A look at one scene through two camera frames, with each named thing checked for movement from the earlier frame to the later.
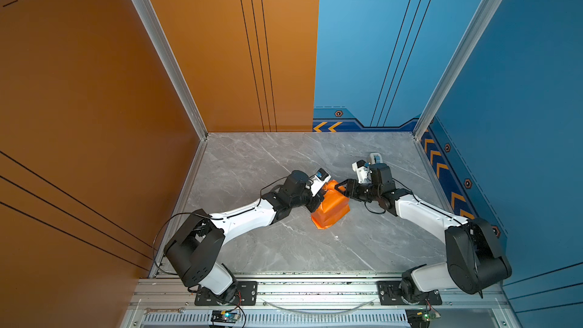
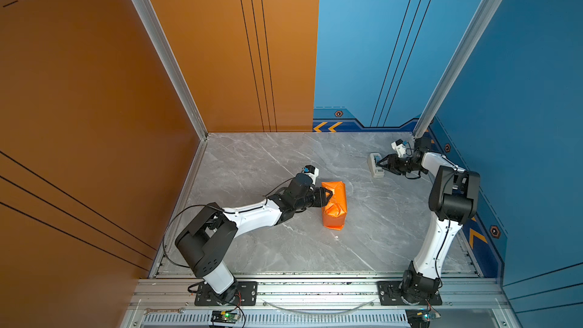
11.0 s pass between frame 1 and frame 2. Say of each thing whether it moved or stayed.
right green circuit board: stayed
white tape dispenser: stayed
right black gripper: moved
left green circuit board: stayed
